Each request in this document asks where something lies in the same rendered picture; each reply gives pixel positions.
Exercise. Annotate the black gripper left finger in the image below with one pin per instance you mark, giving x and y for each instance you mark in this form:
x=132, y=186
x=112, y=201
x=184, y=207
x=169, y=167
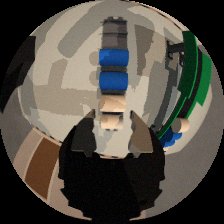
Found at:
x=80, y=142

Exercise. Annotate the blue plastic bar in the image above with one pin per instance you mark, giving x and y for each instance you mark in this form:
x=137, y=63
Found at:
x=171, y=136
x=113, y=57
x=113, y=81
x=164, y=143

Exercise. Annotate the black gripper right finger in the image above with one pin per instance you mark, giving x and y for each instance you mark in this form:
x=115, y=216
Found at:
x=144, y=144

